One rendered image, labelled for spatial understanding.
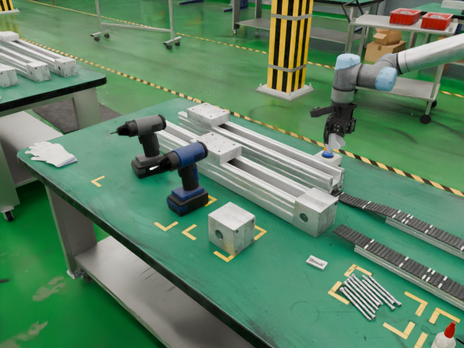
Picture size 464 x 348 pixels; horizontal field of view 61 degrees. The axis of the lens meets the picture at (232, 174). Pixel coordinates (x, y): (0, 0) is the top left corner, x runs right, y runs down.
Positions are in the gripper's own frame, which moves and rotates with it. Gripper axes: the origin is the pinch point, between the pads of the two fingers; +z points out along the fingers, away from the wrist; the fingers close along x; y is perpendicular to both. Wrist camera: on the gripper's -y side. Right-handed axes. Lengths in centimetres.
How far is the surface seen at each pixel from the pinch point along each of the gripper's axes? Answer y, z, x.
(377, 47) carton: -191, 66, 439
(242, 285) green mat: 18, 9, -66
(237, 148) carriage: -20.2, -3.4, -28.4
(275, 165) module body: -11.0, 4.2, -17.9
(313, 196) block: 14.8, -0.8, -31.3
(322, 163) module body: 4.1, 0.4, -10.6
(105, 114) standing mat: -283, 85, 54
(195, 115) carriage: -56, -2, -18
